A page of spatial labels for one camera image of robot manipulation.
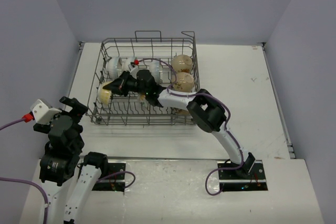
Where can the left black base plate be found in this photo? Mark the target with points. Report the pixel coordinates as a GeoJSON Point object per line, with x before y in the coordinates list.
{"type": "Point", "coordinates": [116, 183]}

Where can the white green floral bowl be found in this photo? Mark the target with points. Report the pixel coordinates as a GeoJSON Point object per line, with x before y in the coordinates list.
{"type": "Point", "coordinates": [142, 100]}

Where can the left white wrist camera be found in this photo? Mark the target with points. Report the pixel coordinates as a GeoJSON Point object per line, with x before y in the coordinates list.
{"type": "Point", "coordinates": [43, 112]}

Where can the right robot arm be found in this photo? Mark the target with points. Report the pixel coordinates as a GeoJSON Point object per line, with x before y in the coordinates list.
{"type": "Point", "coordinates": [207, 112]}

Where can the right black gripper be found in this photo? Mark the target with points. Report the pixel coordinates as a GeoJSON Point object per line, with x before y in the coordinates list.
{"type": "Point", "coordinates": [119, 85]}

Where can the grey wire dish rack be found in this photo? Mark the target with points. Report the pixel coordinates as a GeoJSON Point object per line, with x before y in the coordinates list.
{"type": "Point", "coordinates": [147, 47]}

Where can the beige floral bowl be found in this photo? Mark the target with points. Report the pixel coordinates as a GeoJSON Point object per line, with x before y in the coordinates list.
{"type": "Point", "coordinates": [183, 82]}
{"type": "Point", "coordinates": [182, 63]}
{"type": "Point", "coordinates": [182, 112]}

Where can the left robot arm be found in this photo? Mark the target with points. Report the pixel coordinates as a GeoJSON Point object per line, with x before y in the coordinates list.
{"type": "Point", "coordinates": [61, 157]}

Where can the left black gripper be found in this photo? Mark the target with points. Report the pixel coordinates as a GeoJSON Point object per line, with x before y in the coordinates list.
{"type": "Point", "coordinates": [79, 109]}

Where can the white blue-striped bowl right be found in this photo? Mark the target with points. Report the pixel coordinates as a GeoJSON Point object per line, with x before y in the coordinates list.
{"type": "Point", "coordinates": [155, 69]}

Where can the white blue-striped bowl left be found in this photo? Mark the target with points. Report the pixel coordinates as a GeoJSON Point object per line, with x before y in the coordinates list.
{"type": "Point", "coordinates": [114, 67]}

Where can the yellow patterned bowl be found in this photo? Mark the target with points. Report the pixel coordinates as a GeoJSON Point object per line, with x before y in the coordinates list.
{"type": "Point", "coordinates": [103, 95]}

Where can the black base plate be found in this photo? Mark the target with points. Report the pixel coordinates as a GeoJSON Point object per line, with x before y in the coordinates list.
{"type": "Point", "coordinates": [116, 183]}
{"type": "Point", "coordinates": [232, 181]}

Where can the white blue-striped bowl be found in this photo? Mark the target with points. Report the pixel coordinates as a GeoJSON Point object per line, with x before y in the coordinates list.
{"type": "Point", "coordinates": [155, 69]}
{"type": "Point", "coordinates": [114, 67]}
{"type": "Point", "coordinates": [126, 62]}

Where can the beige floral bowl back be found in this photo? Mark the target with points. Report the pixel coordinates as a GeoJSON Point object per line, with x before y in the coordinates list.
{"type": "Point", "coordinates": [182, 63]}

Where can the beige floral bowl front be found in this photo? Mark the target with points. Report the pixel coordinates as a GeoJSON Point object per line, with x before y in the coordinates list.
{"type": "Point", "coordinates": [182, 112]}

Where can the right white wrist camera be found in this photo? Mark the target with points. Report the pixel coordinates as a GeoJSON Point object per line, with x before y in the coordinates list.
{"type": "Point", "coordinates": [133, 66]}

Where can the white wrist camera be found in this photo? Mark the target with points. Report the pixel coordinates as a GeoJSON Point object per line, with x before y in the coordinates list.
{"type": "Point", "coordinates": [43, 112]}
{"type": "Point", "coordinates": [133, 66]}

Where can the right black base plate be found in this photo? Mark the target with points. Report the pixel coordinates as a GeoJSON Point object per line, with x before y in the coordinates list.
{"type": "Point", "coordinates": [232, 181]}

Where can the white blue-striped bowl middle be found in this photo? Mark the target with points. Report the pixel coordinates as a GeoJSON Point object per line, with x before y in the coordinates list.
{"type": "Point", "coordinates": [126, 62]}

